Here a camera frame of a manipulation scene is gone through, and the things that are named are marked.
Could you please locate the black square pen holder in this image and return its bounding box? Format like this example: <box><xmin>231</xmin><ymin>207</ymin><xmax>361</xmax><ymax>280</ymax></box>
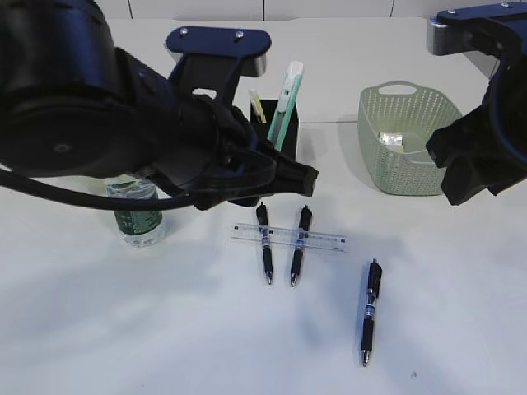
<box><xmin>250</xmin><ymin>99</ymin><xmax>299</xmax><ymax>160</ymax></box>

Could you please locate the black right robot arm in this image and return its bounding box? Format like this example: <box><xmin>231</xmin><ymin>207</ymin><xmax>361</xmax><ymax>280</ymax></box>
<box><xmin>426</xmin><ymin>2</ymin><xmax>526</xmax><ymax>206</ymax></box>

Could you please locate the clear plastic ruler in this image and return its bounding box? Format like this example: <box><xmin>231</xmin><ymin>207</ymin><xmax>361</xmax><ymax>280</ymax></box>
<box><xmin>231</xmin><ymin>223</ymin><xmax>349</xmax><ymax>252</ymax></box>

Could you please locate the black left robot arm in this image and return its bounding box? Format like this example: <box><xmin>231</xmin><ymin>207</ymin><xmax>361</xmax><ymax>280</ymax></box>
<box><xmin>1</xmin><ymin>1</ymin><xmax>318</xmax><ymax>211</ymax></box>

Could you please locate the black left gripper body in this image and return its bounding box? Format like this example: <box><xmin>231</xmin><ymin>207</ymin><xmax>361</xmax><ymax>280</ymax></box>
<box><xmin>152</xmin><ymin>95</ymin><xmax>279</xmax><ymax>210</ymax></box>

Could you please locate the green plastic woven basket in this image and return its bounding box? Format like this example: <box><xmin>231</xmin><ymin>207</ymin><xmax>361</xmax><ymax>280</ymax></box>
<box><xmin>358</xmin><ymin>81</ymin><xmax>462</xmax><ymax>196</ymax></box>

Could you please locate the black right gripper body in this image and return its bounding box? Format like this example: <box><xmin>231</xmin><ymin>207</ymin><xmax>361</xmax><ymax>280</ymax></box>
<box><xmin>426</xmin><ymin>106</ymin><xmax>526</xmax><ymax>206</ymax></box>

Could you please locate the black pen of pair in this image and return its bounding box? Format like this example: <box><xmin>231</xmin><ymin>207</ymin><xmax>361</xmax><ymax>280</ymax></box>
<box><xmin>290</xmin><ymin>205</ymin><xmax>312</xmax><ymax>287</ymax></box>
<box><xmin>256</xmin><ymin>202</ymin><xmax>273</xmax><ymax>285</ymax></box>

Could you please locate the green utility knife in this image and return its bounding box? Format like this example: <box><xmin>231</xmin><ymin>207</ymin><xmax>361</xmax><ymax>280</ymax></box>
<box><xmin>267</xmin><ymin>61</ymin><xmax>304</xmax><ymax>151</ymax></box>

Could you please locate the black pen left of pair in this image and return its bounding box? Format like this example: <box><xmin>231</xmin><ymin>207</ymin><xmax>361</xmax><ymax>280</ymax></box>
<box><xmin>256</xmin><ymin>202</ymin><xmax>273</xmax><ymax>285</ymax></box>

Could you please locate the black pen lower right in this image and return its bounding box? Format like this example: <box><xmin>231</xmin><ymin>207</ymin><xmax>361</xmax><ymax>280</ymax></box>
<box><xmin>361</xmin><ymin>258</ymin><xmax>382</xmax><ymax>367</ymax></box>

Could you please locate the black pen right of pair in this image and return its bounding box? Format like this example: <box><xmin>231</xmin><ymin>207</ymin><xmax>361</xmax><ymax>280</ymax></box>
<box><xmin>290</xmin><ymin>205</ymin><xmax>312</xmax><ymax>287</ymax></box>

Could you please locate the yellow white waste paper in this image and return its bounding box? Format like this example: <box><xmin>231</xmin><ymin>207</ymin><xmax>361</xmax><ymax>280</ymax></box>
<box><xmin>378</xmin><ymin>132</ymin><xmax>405</xmax><ymax>153</ymax></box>

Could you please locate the yellow utility knife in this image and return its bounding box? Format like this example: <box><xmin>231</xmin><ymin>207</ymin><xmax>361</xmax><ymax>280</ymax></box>
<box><xmin>248</xmin><ymin>89</ymin><xmax>267</xmax><ymax>123</ymax></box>

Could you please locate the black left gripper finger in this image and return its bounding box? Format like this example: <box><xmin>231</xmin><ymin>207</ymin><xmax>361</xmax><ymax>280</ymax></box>
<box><xmin>263</xmin><ymin>142</ymin><xmax>319</xmax><ymax>197</ymax></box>

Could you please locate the clear plastic water bottle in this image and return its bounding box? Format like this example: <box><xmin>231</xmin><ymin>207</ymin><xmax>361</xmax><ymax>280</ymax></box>
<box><xmin>105</xmin><ymin>175</ymin><xmax>166</xmax><ymax>248</ymax></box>

